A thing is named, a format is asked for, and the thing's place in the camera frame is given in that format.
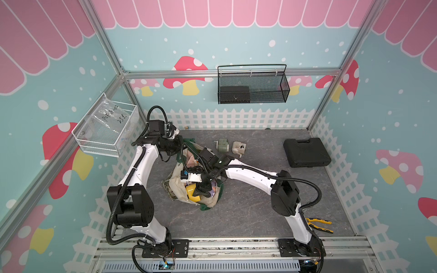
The clear wall bin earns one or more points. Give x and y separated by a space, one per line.
107 127

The black wire mesh basket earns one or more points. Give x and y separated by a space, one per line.
267 82

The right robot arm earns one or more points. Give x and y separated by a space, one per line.
281 187

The purple pencil sharpener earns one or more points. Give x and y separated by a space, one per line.
214 189

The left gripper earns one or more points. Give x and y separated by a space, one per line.
179 142

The black box in basket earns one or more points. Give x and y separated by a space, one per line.
234 95

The cream canvas tote bag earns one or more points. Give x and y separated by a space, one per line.
188 159

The green pencil sharpener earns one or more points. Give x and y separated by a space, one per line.
222 145

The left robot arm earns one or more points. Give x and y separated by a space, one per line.
131 207

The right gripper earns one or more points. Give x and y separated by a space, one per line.
199 189

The yellow pencil sharpener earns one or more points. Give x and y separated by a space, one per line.
190 189

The black plastic tool case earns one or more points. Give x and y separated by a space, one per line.
306 153

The beige pencil sharpener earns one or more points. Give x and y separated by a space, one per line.
238 148

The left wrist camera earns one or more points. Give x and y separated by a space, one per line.
171 131

